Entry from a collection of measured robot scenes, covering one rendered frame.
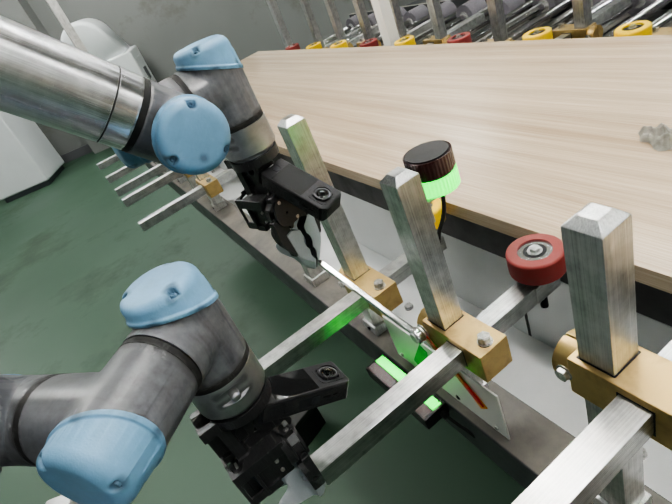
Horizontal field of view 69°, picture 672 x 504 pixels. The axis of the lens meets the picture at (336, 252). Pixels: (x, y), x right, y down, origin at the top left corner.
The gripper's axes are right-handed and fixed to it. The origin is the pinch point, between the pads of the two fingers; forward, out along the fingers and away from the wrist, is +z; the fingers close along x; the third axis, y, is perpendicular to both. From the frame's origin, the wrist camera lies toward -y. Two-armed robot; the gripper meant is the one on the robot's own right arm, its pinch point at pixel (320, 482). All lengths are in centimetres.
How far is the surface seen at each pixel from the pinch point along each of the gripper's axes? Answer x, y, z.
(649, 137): -2, -73, -9
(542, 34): -59, -119, -10
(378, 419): 1.2, -10.0, -3.7
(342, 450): 1.3, -4.2, -3.6
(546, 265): 3.6, -39.8, -8.6
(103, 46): -632, -85, -36
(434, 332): -3.8, -24.5, -4.0
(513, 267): -0.2, -37.7, -8.1
